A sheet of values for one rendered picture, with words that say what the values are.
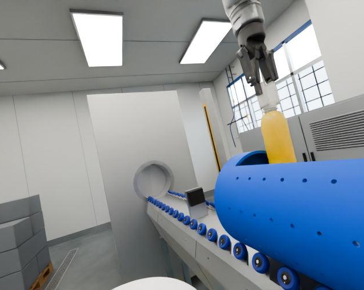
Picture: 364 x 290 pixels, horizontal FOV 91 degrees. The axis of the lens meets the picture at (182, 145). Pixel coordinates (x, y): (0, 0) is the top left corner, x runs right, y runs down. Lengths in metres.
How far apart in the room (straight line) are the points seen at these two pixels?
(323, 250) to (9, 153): 5.19
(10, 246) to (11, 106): 3.26
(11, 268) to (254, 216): 2.89
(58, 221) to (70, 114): 2.41
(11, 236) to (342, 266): 2.93
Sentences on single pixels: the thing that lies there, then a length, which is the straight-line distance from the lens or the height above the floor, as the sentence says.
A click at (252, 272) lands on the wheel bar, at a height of 0.93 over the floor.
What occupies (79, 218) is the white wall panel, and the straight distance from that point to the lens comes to 4.90.
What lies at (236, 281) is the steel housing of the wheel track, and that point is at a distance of 0.67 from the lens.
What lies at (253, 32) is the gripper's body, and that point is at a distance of 0.62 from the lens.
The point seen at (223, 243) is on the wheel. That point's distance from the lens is 0.67.
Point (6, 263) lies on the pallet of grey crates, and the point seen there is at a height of 0.54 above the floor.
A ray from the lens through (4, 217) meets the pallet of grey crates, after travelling 3.43.
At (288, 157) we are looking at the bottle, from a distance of 0.56.
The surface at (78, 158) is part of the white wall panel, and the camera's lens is 4.81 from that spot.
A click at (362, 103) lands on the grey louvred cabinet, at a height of 1.37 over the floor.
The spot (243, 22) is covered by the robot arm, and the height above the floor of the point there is 1.60.
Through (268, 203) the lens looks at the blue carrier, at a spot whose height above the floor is 1.14.
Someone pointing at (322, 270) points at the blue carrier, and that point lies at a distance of 0.40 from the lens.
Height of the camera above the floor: 1.27
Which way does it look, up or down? 4 degrees up
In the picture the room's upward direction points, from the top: 13 degrees counter-clockwise
